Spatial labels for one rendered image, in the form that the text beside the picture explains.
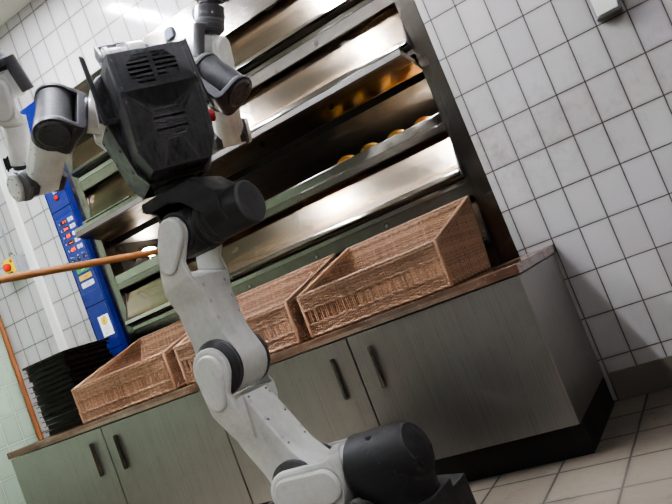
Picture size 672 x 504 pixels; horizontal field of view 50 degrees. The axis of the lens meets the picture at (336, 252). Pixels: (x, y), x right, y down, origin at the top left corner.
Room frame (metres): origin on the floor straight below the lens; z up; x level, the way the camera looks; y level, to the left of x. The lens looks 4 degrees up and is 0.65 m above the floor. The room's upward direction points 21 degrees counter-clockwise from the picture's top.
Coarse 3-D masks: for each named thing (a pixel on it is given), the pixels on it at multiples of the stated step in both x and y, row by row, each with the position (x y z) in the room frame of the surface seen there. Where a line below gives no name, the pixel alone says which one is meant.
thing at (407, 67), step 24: (360, 72) 2.57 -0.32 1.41; (384, 72) 2.58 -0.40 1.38; (408, 72) 2.64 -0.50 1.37; (336, 96) 2.66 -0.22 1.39; (360, 96) 2.72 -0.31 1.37; (288, 120) 2.74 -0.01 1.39; (312, 120) 2.81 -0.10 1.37; (240, 144) 2.84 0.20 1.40; (264, 144) 2.90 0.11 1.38; (216, 168) 3.00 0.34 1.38; (240, 168) 3.07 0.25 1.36; (120, 216) 3.22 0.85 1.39; (144, 216) 3.30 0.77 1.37
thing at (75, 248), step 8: (64, 216) 3.50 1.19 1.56; (72, 216) 3.48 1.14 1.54; (64, 224) 3.51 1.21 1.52; (72, 224) 3.49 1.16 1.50; (64, 232) 3.52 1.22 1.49; (72, 232) 3.49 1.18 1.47; (64, 240) 3.53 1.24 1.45; (72, 240) 3.50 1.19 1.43; (80, 240) 3.48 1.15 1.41; (72, 248) 3.51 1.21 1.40; (80, 248) 3.49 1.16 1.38; (72, 256) 3.52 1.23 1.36; (80, 256) 3.50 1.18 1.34; (80, 272) 3.51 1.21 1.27; (88, 272) 3.49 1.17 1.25; (80, 280) 3.52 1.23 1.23; (88, 280) 3.50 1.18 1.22; (96, 280) 3.47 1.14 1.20; (80, 288) 3.53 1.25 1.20; (88, 288) 3.51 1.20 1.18; (96, 288) 3.48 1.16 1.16
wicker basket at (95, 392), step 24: (144, 336) 3.39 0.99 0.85; (168, 336) 3.31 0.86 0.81; (120, 360) 3.27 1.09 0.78; (144, 360) 2.79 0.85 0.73; (168, 360) 2.76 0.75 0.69; (96, 384) 2.93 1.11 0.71; (120, 384) 2.87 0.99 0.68; (168, 384) 2.76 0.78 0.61; (96, 408) 2.95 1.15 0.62; (120, 408) 2.89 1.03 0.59
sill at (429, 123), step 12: (432, 120) 2.63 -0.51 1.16; (408, 132) 2.68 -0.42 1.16; (420, 132) 2.66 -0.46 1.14; (384, 144) 2.73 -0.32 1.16; (396, 144) 2.71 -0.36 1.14; (360, 156) 2.78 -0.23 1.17; (372, 156) 2.76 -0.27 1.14; (336, 168) 2.84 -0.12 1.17; (348, 168) 2.82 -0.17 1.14; (312, 180) 2.90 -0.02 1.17; (324, 180) 2.87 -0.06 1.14; (288, 192) 2.95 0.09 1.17; (300, 192) 2.93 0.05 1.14; (276, 204) 2.99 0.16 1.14; (144, 264) 3.36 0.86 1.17; (156, 264) 3.33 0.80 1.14; (120, 276) 3.44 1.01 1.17; (132, 276) 3.41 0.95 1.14
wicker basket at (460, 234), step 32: (416, 224) 2.69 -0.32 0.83; (448, 224) 2.32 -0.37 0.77; (352, 256) 2.83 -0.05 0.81; (384, 256) 2.76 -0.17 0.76; (416, 256) 2.22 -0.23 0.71; (448, 256) 2.23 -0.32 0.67; (480, 256) 2.48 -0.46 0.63; (320, 288) 2.40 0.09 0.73; (352, 288) 2.34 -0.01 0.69; (384, 288) 2.30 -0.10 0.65; (416, 288) 2.24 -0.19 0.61; (320, 320) 2.43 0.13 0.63; (352, 320) 2.36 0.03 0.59
